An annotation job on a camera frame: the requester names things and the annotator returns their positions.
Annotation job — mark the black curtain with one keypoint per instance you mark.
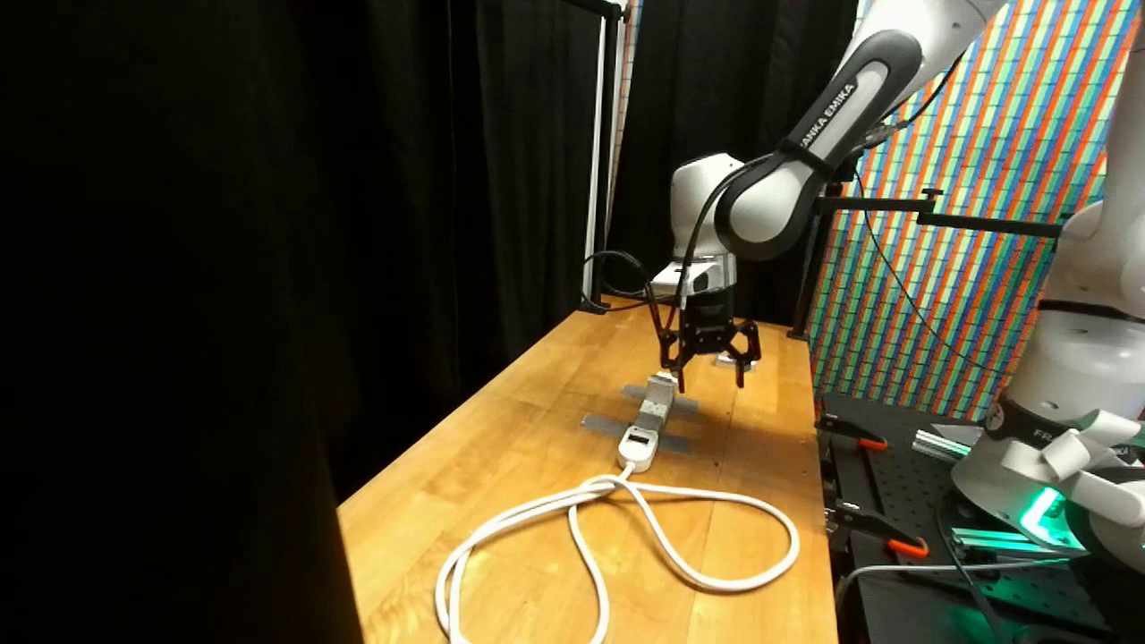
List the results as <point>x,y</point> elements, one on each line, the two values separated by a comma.
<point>238,239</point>

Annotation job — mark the short silver metal bar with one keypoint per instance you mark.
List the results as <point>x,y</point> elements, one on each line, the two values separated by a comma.
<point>941,446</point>

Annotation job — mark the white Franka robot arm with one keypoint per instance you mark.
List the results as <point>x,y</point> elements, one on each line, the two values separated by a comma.
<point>773,208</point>

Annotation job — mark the white power strip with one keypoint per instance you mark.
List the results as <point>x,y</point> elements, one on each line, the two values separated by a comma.
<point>643,437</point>

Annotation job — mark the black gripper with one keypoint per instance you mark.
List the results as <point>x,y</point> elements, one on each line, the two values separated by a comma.
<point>710,320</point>

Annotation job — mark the wide grey tape strip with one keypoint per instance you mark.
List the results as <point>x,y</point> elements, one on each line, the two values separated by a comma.
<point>594,422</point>

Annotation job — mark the white metal pole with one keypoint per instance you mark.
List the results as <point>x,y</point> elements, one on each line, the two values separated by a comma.
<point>600,154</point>

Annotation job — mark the grey white block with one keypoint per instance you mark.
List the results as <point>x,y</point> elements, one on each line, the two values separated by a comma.
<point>688,410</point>

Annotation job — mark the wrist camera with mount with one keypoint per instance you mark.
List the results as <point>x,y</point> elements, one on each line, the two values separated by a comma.
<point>672,282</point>

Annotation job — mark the teal metal bar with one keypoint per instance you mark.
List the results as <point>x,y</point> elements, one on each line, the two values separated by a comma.
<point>1004,540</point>

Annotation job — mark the black optical breadboard table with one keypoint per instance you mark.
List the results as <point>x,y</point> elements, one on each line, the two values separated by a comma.
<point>882,601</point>

